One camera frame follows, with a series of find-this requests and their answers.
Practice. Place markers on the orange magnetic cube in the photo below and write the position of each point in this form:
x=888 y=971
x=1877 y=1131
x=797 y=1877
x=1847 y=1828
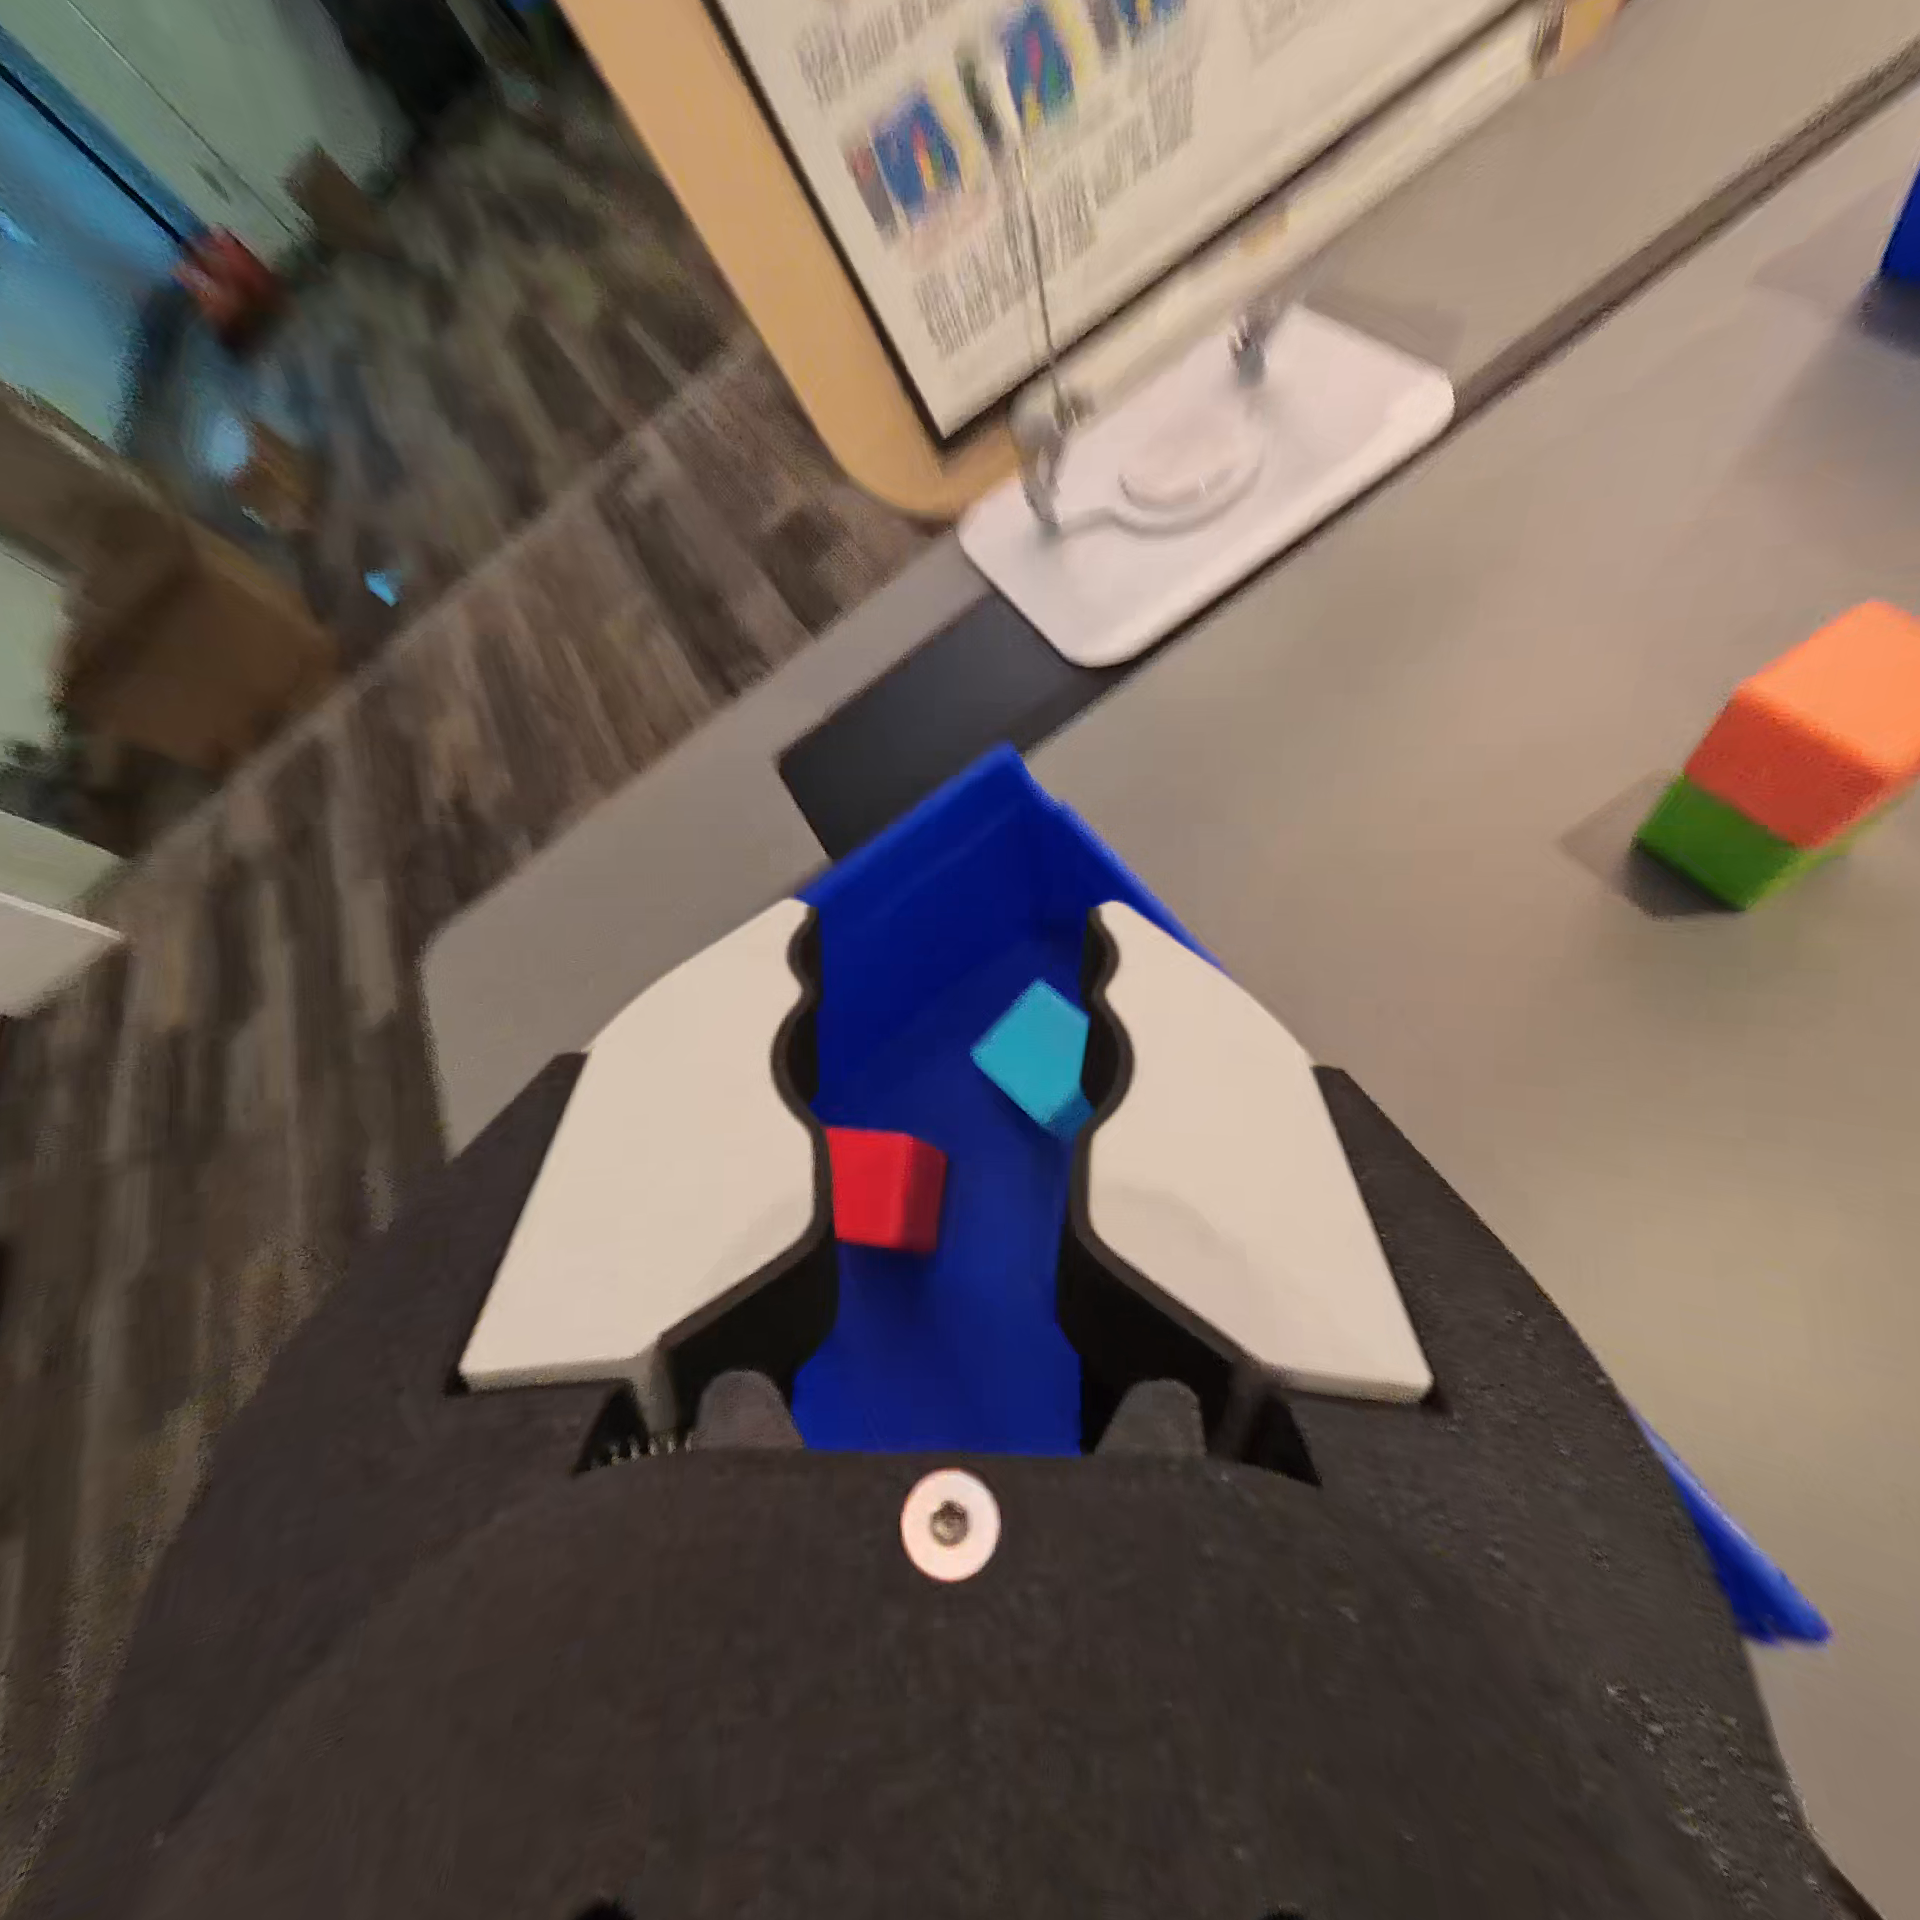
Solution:
x=1832 y=720

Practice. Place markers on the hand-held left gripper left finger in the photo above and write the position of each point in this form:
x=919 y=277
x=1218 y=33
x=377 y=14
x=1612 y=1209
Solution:
x=636 y=1200

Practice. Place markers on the blue plastic bin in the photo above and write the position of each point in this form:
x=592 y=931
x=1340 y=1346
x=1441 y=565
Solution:
x=932 y=901
x=1902 y=235

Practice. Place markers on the stacked cardboard boxes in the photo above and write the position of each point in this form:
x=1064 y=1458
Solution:
x=180 y=630

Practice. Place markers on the small red floor appliance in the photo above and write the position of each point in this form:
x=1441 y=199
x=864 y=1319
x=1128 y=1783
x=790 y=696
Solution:
x=228 y=277

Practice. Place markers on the white sign stand base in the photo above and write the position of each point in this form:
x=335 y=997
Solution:
x=1200 y=511

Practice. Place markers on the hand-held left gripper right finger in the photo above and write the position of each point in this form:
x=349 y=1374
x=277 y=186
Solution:
x=1260 y=1200

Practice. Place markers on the green magnetic cube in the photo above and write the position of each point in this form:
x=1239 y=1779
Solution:
x=1716 y=846

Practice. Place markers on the teal magnetic cube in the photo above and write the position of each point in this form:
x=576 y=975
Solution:
x=1030 y=1056

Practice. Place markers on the red magnetic cube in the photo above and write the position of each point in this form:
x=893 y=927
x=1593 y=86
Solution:
x=885 y=1190

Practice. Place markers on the wooden instruction sign board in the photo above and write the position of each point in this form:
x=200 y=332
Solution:
x=781 y=271

